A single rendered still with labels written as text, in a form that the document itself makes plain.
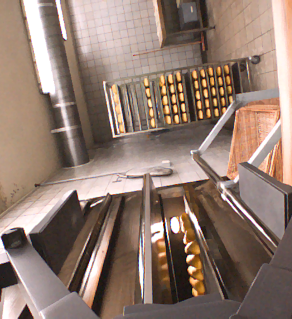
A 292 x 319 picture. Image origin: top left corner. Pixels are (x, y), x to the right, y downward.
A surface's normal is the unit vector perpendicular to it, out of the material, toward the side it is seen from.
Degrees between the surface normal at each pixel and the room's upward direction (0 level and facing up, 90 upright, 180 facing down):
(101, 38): 90
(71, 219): 180
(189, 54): 90
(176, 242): 90
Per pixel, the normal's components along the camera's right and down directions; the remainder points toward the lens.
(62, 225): 0.99, -0.16
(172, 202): 0.00, 0.22
